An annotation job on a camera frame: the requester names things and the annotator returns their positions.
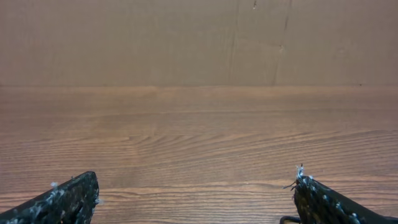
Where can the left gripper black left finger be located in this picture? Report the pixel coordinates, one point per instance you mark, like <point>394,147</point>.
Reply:
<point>73,201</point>

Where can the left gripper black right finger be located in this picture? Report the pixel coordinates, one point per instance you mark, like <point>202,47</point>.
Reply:
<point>317,203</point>

